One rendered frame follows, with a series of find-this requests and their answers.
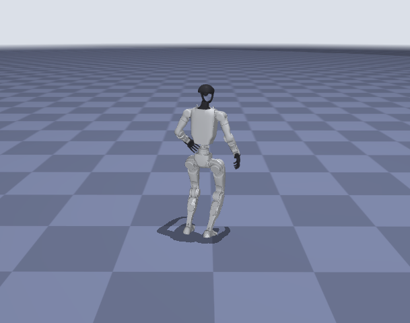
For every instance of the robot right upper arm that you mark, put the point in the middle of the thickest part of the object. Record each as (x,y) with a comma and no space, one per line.
(223,118)

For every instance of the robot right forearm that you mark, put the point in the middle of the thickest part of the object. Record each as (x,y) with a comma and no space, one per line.
(233,146)

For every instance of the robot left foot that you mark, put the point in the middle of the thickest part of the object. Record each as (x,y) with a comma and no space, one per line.
(187,230)

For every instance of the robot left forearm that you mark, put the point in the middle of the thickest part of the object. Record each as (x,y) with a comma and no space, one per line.
(185,138)

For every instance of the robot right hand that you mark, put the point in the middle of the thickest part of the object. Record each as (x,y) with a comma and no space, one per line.
(237,156)

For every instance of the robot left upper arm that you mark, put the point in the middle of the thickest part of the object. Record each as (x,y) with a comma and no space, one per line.
(182,122)

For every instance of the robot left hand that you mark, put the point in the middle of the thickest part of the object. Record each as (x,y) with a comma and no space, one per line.
(191,144)

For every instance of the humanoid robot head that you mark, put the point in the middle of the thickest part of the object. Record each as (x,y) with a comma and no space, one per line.
(205,90)

